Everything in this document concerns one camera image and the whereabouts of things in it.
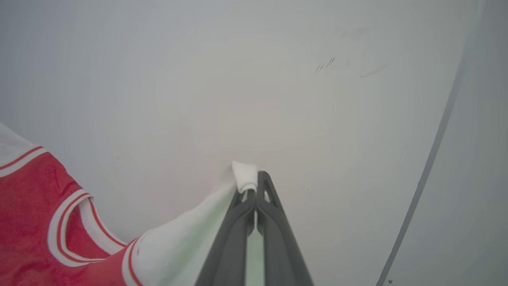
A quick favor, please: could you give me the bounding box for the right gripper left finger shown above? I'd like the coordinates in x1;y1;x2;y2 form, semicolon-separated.
194;189;257;286

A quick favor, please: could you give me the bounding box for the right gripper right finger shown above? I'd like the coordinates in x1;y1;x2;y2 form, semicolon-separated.
256;171;315;286

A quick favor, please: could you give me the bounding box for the red and white shirt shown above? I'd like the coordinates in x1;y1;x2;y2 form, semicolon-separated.
0;121;265;286

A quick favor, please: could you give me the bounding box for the pale grey partition panel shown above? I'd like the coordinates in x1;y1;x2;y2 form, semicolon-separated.
381;0;508;286

